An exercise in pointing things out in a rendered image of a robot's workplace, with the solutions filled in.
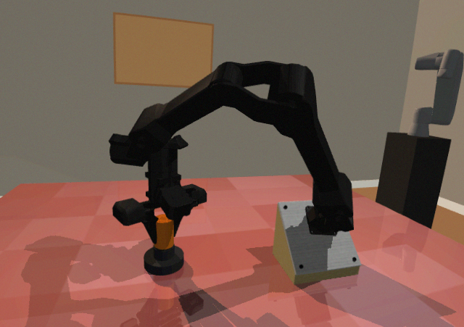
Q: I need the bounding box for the orange knob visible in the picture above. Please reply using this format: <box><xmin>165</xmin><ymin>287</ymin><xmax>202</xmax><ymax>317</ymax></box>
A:
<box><xmin>154</xmin><ymin>214</ymin><xmax>174</xmax><ymax>249</ymax></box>

